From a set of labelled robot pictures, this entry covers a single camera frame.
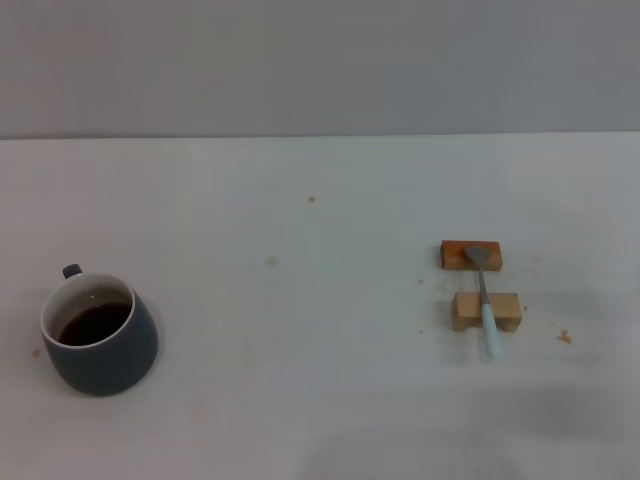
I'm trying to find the light blue handled spoon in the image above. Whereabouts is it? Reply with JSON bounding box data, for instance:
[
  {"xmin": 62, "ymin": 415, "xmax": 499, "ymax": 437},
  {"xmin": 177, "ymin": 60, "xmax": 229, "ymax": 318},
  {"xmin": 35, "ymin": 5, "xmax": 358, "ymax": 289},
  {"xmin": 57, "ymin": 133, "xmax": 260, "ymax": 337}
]
[{"xmin": 463, "ymin": 245, "xmax": 503, "ymax": 359}]

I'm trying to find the dark grey ceramic cup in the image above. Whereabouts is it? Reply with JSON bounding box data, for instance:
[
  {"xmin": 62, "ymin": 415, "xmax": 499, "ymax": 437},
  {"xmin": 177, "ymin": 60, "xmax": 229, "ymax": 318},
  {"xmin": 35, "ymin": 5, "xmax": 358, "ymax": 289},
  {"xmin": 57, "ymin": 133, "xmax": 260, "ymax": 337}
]
[{"xmin": 40, "ymin": 263, "xmax": 160, "ymax": 398}]

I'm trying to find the flat reddish wooden block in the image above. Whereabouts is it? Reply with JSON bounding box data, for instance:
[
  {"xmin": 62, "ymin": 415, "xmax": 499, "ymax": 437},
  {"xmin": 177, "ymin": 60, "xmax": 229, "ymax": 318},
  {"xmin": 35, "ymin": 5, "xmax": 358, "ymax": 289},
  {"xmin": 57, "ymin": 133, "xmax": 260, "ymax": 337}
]
[{"xmin": 440, "ymin": 240, "xmax": 503, "ymax": 272}]

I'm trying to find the notched light wooden block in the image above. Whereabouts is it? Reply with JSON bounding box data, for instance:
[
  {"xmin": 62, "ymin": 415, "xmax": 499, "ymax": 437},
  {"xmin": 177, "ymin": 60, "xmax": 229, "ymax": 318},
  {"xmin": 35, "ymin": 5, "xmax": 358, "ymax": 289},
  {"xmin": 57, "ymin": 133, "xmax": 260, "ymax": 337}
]
[{"xmin": 451, "ymin": 291, "xmax": 523, "ymax": 333}]

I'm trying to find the dark coffee liquid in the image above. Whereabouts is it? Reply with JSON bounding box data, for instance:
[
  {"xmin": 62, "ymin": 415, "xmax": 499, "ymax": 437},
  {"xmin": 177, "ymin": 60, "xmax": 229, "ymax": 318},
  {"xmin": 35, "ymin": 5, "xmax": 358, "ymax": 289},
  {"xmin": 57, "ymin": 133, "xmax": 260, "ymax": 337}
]
[{"xmin": 56, "ymin": 301, "xmax": 133, "ymax": 348}]

